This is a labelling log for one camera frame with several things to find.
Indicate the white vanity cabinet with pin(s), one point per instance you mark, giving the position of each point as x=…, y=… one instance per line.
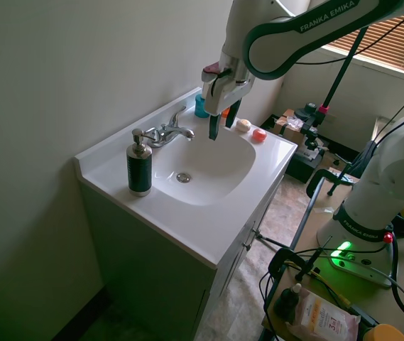
x=173, y=270

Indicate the cardboard box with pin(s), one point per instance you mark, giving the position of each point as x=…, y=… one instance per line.
x=288, y=124

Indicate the black equipment case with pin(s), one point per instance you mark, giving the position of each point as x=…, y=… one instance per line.
x=302, y=167

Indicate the black soap dispenser chrome pump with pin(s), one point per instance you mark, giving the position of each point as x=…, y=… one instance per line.
x=139, y=165

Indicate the black camera stand pole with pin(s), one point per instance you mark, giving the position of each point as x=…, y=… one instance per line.
x=340, y=76

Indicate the black c-clamp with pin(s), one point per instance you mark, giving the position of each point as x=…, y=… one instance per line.
x=287, y=264
x=329, y=179

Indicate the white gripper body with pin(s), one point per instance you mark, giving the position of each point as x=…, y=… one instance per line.
x=223, y=94

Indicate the orange cup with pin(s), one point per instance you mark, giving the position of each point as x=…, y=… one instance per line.
x=225, y=112

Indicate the white sink countertop with basin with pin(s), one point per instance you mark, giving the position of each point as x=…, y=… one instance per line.
x=191, y=181

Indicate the teal round container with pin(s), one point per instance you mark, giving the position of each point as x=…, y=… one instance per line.
x=200, y=106

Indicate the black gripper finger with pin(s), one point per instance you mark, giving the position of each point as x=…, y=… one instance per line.
x=213, y=127
x=232, y=113

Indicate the dark dropper bottle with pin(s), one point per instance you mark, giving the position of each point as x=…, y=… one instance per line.
x=287, y=302

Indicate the chrome cabinet knob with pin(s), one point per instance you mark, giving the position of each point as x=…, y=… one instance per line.
x=257, y=232
x=248, y=244

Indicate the wet wipes pack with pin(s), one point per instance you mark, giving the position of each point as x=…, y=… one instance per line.
x=320, y=314

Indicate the chrome sink drain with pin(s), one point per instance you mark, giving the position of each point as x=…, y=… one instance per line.
x=183, y=177

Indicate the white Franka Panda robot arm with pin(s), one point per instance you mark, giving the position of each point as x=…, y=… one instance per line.
x=365, y=149

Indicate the wooden window blinds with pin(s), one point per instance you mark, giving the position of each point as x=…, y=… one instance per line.
x=388, y=40

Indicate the yellow round object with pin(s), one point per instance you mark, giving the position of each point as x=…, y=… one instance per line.
x=386, y=333

